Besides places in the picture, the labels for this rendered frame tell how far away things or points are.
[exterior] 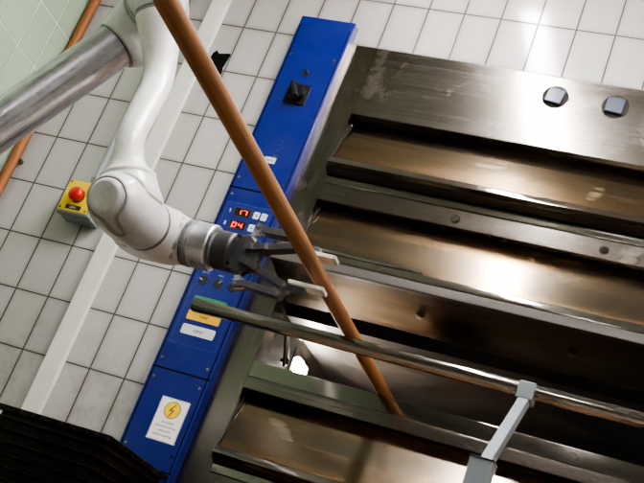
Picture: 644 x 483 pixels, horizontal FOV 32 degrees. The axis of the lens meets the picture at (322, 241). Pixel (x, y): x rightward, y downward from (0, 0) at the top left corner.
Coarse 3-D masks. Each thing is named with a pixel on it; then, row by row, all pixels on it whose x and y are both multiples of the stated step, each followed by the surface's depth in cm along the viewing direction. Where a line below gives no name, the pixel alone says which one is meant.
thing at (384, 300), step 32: (288, 256) 265; (352, 288) 263; (384, 288) 258; (416, 288) 253; (384, 320) 270; (416, 320) 264; (448, 320) 258; (480, 320) 253; (512, 320) 248; (544, 320) 243; (576, 320) 242; (512, 352) 259; (544, 352) 254; (608, 352) 243; (640, 352) 238; (640, 384) 249
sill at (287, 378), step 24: (288, 384) 266; (312, 384) 265; (336, 384) 263; (384, 408) 258; (408, 408) 257; (456, 432) 252; (480, 432) 250; (552, 456) 244; (576, 456) 243; (600, 456) 242
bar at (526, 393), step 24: (216, 312) 237; (240, 312) 235; (312, 336) 229; (336, 336) 228; (384, 360) 224; (408, 360) 222; (432, 360) 221; (480, 384) 217; (504, 384) 215; (528, 384) 213; (576, 408) 210; (600, 408) 209; (624, 408) 208; (504, 432) 199; (480, 456) 187; (480, 480) 185
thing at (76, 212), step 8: (72, 184) 299; (80, 184) 298; (88, 184) 297; (64, 192) 298; (64, 200) 297; (72, 200) 296; (80, 200) 295; (64, 208) 296; (72, 208) 295; (80, 208) 294; (64, 216) 298; (72, 216) 296; (80, 216) 294; (88, 216) 294; (80, 224) 300; (88, 224) 298; (96, 224) 298
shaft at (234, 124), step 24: (168, 0) 137; (168, 24) 140; (192, 24) 143; (192, 48) 145; (216, 72) 151; (216, 96) 154; (240, 120) 161; (240, 144) 165; (264, 168) 172; (264, 192) 177; (288, 216) 185; (288, 240) 193; (312, 264) 200; (336, 312) 219; (360, 336) 234; (360, 360) 241; (384, 384) 257
